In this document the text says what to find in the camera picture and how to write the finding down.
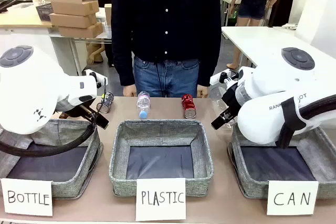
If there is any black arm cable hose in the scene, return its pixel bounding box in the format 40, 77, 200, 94
0, 119, 98, 158
299, 94, 336, 132

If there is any person in navy shirt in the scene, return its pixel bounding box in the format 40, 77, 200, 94
111, 0, 222, 98

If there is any open cardboard box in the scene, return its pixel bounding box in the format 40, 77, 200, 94
50, 0, 100, 17

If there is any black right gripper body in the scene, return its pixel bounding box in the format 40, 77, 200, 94
219, 84, 242, 116

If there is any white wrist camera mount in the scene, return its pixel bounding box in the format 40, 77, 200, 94
82, 69, 109, 90
209, 69, 240, 87

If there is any clear plastic cup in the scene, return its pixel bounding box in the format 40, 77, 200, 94
209, 85, 232, 120

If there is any clear glass bottle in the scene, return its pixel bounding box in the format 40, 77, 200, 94
96, 91, 114, 114

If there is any background person in shorts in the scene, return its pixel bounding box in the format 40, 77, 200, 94
227, 0, 279, 69

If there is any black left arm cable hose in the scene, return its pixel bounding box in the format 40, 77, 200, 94
0, 119, 98, 158

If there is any black strap on right arm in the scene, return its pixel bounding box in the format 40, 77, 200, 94
275, 97, 308, 150

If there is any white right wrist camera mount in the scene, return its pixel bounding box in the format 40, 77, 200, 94
209, 69, 240, 87

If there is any black plastic crate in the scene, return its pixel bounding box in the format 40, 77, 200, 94
35, 3, 54, 22

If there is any white paper sign PLASTIC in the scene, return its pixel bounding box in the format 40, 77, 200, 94
135, 178, 187, 222

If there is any red crushed soda can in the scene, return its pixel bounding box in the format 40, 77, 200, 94
181, 93, 197, 119

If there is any grey fabric basket bottle label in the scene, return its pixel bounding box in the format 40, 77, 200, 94
0, 118, 104, 200

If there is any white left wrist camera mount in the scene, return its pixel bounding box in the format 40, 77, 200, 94
82, 69, 109, 90

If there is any white paper sign CAN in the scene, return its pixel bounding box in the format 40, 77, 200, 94
266, 180, 319, 216

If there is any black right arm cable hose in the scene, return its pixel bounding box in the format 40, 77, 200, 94
299, 94, 336, 132

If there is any person right hand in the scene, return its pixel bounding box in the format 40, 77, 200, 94
123, 84, 138, 98

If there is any white paper sign BOTTLE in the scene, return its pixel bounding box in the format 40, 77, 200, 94
1, 178, 54, 217

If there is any wooden top table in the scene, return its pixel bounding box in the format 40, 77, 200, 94
0, 5, 61, 36

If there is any person left hand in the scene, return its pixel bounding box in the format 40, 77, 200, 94
196, 84, 210, 98

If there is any person left forearm navy sleeve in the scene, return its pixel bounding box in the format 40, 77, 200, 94
197, 16, 222, 87

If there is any grey fabric basket can label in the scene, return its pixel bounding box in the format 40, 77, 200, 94
227, 122, 336, 200

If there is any person right forearm navy sleeve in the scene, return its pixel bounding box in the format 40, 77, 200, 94
111, 16, 136, 87

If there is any closed flat cardboard box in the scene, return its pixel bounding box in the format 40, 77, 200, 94
58, 22, 104, 39
49, 13, 98, 29

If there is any small tall cardboard box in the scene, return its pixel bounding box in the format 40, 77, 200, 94
104, 3, 113, 26

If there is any clear plastic water bottle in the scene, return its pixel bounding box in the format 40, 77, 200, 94
136, 90, 151, 119

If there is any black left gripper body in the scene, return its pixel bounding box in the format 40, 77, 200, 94
55, 100, 97, 123

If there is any grey fabric basket plastic label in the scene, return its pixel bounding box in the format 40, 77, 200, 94
109, 119, 214, 197

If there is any white table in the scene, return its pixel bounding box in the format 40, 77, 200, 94
221, 25, 336, 78

